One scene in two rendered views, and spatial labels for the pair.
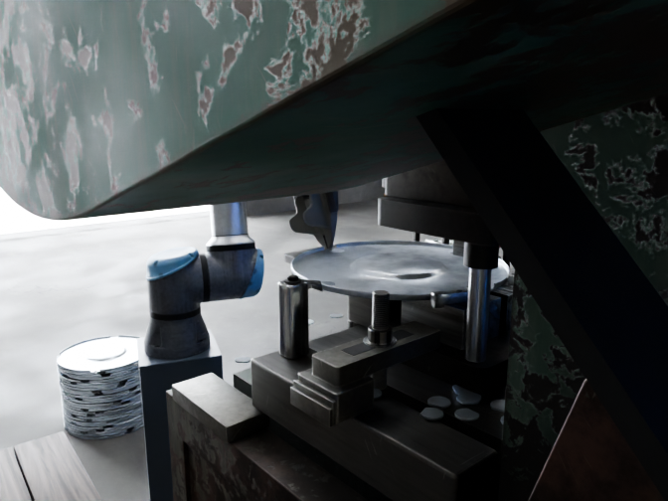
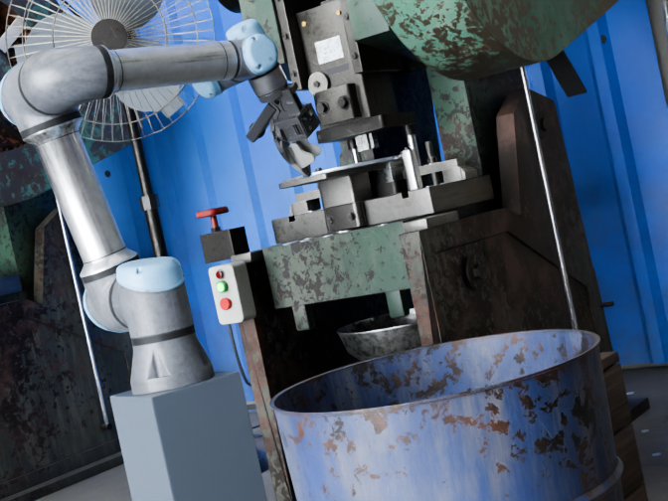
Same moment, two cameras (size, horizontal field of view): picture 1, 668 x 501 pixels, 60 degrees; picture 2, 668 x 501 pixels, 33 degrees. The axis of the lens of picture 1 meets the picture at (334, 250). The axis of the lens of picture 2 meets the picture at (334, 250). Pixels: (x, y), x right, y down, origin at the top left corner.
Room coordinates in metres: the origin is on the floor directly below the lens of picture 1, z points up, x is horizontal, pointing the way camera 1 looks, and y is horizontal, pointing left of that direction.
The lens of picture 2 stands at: (1.48, 2.46, 0.70)
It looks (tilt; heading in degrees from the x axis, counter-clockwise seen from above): 2 degrees down; 256
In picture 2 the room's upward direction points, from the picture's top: 12 degrees counter-clockwise
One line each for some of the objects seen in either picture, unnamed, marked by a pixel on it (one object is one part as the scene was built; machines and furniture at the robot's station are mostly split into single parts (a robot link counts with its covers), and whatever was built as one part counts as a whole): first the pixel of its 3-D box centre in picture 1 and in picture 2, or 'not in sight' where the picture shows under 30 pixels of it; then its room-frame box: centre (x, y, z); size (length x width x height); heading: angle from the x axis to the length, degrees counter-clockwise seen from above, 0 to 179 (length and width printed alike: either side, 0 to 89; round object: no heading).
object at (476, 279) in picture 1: (478, 293); (413, 147); (0.56, -0.15, 0.81); 0.02 x 0.02 x 0.14
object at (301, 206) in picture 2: not in sight; (319, 188); (0.77, -0.30, 0.76); 0.17 x 0.06 x 0.10; 130
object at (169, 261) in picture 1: (176, 278); (152, 294); (1.29, 0.36, 0.62); 0.13 x 0.12 x 0.14; 110
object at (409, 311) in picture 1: (471, 305); (374, 175); (0.67, -0.17, 0.76); 0.15 x 0.09 x 0.05; 130
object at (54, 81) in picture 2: not in sight; (157, 67); (1.19, 0.33, 1.03); 0.49 x 0.11 x 0.12; 20
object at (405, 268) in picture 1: (398, 264); (344, 169); (0.76, -0.09, 0.78); 0.29 x 0.29 x 0.01
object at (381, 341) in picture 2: not in sight; (409, 337); (0.66, -0.17, 0.36); 0.34 x 0.34 x 0.10
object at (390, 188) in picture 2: (476, 337); (380, 190); (0.66, -0.17, 0.72); 0.20 x 0.16 x 0.03; 130
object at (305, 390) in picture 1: (374, 342); (435, 162); (0.55, -0.04, 0.76); 0.17 x 0.06 x 0.10; 130
